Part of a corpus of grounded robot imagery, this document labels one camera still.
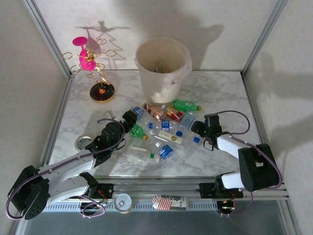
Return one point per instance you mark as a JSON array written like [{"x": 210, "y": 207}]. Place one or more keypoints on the pink wine glass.
[{"x": 85, "y": 62}]

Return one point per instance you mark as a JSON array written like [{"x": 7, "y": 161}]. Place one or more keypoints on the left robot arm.
[{"x": 68, "y": 169}]

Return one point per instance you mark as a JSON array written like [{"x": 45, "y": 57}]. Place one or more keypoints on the green plastic bottle yellow cap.
[
  {"x": 185, "y": 104},
  {"x": 135, "y": 131}
]

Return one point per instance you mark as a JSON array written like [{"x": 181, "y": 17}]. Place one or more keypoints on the aluminium frame post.
[
  {"x": 46, "y": 34},
  {"x": 265, "y": 34}
]

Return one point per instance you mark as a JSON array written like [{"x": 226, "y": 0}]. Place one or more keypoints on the white tape roll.
[{"x": 79, "y": 142}]

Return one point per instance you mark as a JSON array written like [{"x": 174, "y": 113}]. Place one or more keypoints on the clear bottle green cap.
[{"x": 141, "y": 154}]

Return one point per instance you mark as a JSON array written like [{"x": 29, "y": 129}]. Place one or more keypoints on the translucent plastic bin liner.
[{"x": 183, "y": 71}]

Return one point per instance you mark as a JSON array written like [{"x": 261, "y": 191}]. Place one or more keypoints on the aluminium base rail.
[{"x": 156, "y": 187}]

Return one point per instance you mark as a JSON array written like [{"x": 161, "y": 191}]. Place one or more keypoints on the clear bottle white label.
[{"x": 168, "y": 137}]

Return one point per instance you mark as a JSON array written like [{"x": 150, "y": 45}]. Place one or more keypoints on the aluminium side rail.
[
  {"x": 254, "y": 102},
  {"x": 61, "y": 107}
]

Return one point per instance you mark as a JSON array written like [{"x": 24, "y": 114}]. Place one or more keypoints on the clear bottle small blue label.
[{"x": 166, "y": 124}]

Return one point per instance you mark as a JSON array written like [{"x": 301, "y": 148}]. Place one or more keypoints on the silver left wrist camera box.
[{"x": 110, "y": 114}]

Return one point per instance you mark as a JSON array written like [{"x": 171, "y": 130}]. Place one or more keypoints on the silver tin can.
[{"x": 123, "y": 203}]

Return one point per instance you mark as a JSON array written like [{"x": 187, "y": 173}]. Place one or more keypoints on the blue label bottle white cap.
[{"x": 166, "y": 150}]

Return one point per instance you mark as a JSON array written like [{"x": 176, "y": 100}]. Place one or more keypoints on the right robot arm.
[{"x": 230, "y": 147}]

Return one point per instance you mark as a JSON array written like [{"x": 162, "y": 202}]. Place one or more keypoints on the cream ribbed waste bin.
[{"x": 163, "y": 94}]

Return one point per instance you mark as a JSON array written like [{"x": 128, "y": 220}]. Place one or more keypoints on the red label drink bottle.
[{"x": 174, "y": 114}]

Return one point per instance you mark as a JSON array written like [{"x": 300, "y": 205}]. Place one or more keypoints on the clear bottle pale blue print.
[{"x": 187, "y": 121}]

